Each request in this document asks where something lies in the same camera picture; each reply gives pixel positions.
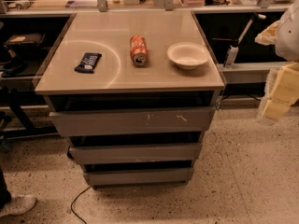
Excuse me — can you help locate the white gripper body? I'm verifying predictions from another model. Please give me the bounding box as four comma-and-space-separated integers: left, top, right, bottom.
255, 21, 278, 46

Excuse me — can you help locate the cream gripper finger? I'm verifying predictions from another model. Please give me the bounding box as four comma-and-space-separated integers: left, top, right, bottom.
257, 63, 299, 125

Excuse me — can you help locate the grey top drawer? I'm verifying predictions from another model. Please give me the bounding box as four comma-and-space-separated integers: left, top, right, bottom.
50, 107, 215, 136

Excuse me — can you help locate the grey drawer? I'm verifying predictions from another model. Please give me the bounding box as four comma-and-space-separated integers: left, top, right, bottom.
70, 143, 202, 164
83, 167, 194, 186
50, 107, 215, 136

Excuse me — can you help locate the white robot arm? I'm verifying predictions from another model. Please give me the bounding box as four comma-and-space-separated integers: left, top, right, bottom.
255, 0, 299, 125

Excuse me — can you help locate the grey drawer cabinet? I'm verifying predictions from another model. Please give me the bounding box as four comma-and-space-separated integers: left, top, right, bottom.
35, 10, 226, 189

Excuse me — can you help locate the grey bottom drawer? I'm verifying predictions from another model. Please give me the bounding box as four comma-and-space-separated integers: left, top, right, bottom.
83, 167, 194, 186

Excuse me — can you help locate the grey middle drawer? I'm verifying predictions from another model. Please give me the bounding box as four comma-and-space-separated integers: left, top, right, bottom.
70, 143, 202, 164

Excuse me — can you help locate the white spray bottle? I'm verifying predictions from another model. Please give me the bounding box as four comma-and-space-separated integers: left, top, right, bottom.
223, 46, 238, 68

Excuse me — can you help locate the white bowl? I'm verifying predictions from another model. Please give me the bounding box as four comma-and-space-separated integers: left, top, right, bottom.
167, 42, 209, 70

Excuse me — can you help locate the orange soda can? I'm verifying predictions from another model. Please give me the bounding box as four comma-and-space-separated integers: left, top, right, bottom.
130, 35, 149, 66

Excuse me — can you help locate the dark blue snack bar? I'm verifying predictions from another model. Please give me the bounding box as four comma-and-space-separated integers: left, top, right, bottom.
75, 52, 102, 74

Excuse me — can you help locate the black office chair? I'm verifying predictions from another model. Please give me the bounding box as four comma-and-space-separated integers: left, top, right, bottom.
3, 33, 45, 76

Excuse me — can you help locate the white sneaker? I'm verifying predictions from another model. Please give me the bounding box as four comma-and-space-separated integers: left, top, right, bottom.
0, 195, 37, 217

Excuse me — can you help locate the black floor cable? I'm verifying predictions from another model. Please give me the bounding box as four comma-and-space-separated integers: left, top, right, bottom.
70, 185, 92, 224

